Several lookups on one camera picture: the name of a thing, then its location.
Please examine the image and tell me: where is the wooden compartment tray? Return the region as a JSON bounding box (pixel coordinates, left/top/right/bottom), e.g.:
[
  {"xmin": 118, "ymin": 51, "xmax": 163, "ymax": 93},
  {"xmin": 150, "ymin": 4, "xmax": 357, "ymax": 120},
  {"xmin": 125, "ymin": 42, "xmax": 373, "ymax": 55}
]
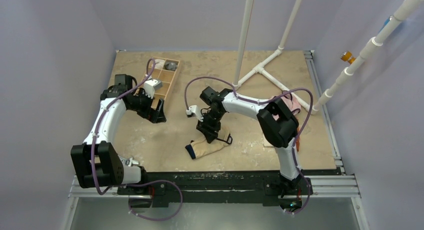
[{"xmin": 147, "ymin": 57, "xmax": 180, "ymax": 101}]

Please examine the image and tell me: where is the orange valve fitting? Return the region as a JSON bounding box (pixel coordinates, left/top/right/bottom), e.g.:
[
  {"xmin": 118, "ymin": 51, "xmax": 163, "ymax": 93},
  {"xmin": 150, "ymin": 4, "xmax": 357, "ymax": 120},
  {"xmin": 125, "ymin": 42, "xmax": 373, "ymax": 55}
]
[{"xmin": 340, "ymin": 51, "xmax": 356, "ymax": 65}]

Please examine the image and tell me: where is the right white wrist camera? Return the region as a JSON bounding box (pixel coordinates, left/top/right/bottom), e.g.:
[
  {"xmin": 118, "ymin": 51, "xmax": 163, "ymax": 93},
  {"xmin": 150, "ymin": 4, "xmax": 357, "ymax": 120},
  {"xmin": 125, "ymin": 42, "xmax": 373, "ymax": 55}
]
[{"xmin": 186, "ymin": 105, "xmax": 204, "ymax": 122}]

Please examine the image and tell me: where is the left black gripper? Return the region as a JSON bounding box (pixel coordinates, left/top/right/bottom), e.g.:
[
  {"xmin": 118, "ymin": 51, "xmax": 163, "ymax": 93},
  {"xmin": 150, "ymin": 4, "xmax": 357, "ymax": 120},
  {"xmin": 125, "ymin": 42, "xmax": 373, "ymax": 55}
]
[{"xmin": 127, "ymin": 88, "xmax": 166, "ymax": 123}]

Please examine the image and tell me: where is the orange white underwear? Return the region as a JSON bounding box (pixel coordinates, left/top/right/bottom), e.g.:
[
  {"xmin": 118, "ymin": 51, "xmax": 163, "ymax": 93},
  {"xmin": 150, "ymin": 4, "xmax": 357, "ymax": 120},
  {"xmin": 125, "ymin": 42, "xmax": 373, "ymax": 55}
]
[{"xmin": 262, "ymin": 127, "xmax": 301, "ymax": 152}]

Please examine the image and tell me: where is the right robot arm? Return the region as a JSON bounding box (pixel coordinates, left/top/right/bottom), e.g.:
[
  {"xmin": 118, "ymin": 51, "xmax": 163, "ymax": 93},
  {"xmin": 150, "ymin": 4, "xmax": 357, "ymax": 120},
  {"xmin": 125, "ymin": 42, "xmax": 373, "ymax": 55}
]
[{"xmin": 186, "ymin": 87, "xmax": 302, "ymax": 193}]

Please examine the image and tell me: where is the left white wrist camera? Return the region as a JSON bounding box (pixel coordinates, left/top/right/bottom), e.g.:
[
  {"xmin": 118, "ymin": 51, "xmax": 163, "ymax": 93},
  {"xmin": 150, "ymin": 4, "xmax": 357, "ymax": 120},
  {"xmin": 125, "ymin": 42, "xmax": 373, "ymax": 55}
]
[{"xmin": 142, "ymin": 79, "xmax": 163, "ymax": 99}]

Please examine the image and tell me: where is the rolled white underwear in tray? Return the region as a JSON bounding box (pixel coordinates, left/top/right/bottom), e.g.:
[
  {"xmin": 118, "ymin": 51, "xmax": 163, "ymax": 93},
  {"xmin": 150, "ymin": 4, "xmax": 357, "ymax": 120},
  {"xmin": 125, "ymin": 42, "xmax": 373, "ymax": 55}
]
[{"xmin": 154, "ymin": 59, "xmax": 166, "ymax": 69}]

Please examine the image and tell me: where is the blue clip on pipe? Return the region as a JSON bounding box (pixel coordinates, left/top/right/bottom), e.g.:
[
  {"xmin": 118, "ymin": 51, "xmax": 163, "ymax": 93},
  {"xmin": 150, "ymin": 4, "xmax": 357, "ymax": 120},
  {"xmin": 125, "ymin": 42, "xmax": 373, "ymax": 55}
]
[{"xmin": 379, "ymin": 16, "xmax": 393, "ymax": 32}]

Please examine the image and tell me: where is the white PVC pipe on wall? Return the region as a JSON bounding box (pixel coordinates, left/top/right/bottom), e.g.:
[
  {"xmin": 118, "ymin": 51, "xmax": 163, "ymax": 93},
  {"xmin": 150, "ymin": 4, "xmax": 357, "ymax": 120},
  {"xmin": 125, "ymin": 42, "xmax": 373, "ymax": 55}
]
[{"xmin": 311, "ymin": 0, "xmax": 424, "ymax": 112}]

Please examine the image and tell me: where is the red handled clamp tool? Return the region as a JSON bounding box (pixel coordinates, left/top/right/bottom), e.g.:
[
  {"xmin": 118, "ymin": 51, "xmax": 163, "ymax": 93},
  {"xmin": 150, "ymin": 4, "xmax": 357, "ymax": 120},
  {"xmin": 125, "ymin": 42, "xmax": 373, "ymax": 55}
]
[{"xmin": 119, "ymin": 155, "xmax": 140, "ymax": 166}]

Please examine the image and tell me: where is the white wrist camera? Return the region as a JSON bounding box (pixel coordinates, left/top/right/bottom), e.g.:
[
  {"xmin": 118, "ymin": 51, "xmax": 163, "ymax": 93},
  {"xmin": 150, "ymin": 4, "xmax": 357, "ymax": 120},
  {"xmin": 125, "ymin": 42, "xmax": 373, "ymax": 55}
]
[
  {"xmin": 142, "ymin": 79, "xmax": 163, "ymax": 99},
  {"xmin": 186, "ymin": 105, "xmax": 204, "ymax": 122}
]

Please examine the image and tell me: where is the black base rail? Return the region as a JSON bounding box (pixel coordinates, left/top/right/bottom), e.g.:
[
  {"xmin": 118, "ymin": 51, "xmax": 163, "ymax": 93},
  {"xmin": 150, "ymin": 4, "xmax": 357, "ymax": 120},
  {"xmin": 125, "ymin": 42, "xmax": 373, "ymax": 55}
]
[{"xmin": 117, "ymin": 170, "xmax": 313, "ymax": 210}]

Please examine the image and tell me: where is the pink underwear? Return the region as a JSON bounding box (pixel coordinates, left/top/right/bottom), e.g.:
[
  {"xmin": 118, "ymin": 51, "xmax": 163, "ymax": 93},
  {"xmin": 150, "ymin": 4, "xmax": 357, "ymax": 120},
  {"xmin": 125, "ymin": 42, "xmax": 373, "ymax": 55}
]
[{"xmin": 281, "ymin": 93, "xmax": 302, "ymax": 116}]

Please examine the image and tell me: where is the rolled grey underwear in tray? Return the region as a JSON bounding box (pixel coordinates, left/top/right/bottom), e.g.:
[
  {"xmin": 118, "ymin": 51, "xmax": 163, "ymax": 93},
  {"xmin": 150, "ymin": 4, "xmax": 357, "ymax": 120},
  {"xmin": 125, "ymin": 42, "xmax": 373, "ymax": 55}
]
[{"xmin": 163, "ymin": 61, "xmax": 178, "ymax": 72}]

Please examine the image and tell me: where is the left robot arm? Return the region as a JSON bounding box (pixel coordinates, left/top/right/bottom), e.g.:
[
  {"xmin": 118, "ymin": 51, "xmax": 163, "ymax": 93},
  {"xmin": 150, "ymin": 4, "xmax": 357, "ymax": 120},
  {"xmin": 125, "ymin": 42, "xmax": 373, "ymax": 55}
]
[{"xmin": 70, "ymin": 74, "xmax": 166, "ymax": 194}]

